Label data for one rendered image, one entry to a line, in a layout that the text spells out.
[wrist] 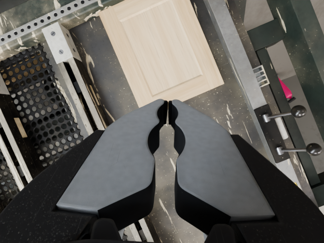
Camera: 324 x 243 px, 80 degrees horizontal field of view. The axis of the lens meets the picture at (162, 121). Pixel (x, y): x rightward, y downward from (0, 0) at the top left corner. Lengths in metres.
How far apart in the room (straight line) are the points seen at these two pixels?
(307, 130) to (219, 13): 2.91
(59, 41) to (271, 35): 0.75
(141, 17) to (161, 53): 0.15
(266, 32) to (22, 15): 0.87
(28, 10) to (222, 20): 0.66
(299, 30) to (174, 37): 0.42
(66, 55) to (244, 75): 0.60
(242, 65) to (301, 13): 0.25
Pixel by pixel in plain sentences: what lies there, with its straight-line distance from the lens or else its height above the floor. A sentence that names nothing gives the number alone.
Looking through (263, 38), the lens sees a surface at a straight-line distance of 0.88.
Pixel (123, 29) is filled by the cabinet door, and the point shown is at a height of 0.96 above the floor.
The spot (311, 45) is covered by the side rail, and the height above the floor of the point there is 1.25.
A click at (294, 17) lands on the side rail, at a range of 0.86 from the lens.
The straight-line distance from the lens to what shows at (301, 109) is 0.67.
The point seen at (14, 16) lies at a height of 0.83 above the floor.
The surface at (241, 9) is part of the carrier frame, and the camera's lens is 1.21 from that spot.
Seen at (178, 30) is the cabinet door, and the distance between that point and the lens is 0.76.
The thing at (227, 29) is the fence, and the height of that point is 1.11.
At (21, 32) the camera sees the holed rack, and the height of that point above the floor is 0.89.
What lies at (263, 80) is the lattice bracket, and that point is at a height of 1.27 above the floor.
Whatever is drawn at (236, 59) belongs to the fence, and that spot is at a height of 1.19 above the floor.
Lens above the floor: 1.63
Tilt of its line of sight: 31 degrees down
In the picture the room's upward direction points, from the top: 159 degrees clockwise
